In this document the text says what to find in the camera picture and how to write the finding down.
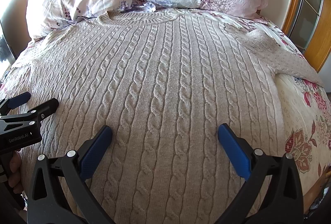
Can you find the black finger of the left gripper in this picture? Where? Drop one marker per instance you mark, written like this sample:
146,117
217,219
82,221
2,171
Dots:
45,109

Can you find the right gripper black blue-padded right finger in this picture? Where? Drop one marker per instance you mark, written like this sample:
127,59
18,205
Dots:
272,190

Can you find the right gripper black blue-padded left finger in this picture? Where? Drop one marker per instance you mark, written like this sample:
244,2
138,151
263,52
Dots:
59,193

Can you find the wooden glass-panel door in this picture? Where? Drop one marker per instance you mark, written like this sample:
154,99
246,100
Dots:
307,25

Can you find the person's hand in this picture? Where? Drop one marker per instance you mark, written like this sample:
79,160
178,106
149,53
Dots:
14,180

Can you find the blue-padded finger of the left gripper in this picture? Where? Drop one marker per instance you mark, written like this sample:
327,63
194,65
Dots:
8,104

